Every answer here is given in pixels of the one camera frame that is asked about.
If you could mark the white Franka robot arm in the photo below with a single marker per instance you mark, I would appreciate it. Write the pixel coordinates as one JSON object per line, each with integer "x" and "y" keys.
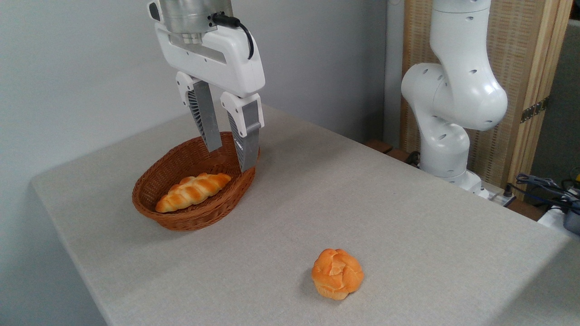
{"x": 457, "y": 90}

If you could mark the metal screen hinge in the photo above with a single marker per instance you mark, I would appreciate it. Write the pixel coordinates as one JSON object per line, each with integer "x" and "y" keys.
{"x": 534, "y": 109}

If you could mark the brown wooden block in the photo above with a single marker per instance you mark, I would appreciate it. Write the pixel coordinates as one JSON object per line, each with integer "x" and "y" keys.
{"x": 398, "y": 155}

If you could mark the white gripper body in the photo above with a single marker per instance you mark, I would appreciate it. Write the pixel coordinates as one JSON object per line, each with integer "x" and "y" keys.
{"x": 235, "y": 63}

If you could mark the brown wicker basket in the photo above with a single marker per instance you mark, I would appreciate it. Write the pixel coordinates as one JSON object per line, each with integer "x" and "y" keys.
{"x": 181, "y": 158}

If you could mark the round orange bread bun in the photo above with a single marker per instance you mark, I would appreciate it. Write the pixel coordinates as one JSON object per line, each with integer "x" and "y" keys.
{"x": 337, "y": 274}

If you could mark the grey-white gripper finger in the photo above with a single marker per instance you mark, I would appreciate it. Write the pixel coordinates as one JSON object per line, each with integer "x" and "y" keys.
{"x": 248, "y": 136}
{"x": 206, "y": 117}

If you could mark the braided bread loaf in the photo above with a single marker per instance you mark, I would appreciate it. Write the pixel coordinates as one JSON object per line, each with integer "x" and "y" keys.
{"x": 192, "y": 192}

